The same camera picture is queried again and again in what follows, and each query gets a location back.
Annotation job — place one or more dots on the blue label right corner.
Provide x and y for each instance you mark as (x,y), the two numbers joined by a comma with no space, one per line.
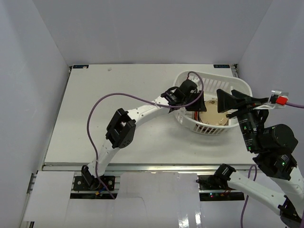
(221,66)

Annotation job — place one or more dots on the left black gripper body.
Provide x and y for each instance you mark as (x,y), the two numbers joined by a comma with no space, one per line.
(192,95)

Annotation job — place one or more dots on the blue label left corner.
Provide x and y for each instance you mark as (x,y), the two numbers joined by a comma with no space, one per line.
(80,66)

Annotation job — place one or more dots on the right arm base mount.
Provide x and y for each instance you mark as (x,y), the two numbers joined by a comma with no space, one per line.
(211,190)

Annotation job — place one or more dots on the blue label corner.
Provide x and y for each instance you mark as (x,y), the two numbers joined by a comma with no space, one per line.
(221,66)
(80,66)

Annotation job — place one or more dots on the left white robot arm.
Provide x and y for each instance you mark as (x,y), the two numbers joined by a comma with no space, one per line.
(121,129)

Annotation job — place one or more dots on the white plastic dish bin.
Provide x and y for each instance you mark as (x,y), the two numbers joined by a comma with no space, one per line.
(210,84)

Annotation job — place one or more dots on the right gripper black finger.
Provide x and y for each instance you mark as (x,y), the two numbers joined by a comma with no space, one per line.
(227,101)
(248,98)

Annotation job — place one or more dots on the beige round patterned plate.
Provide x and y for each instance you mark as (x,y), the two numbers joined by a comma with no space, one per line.
(211,116)

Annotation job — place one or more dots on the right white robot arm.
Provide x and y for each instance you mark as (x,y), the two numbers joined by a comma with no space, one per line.
(273,147)

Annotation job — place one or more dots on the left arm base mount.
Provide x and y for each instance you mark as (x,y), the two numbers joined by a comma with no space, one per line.
(86,186)

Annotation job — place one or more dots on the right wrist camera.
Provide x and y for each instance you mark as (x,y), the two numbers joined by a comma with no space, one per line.
(278,99)

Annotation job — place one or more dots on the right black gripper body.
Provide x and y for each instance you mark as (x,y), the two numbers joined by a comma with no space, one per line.
(249,123)

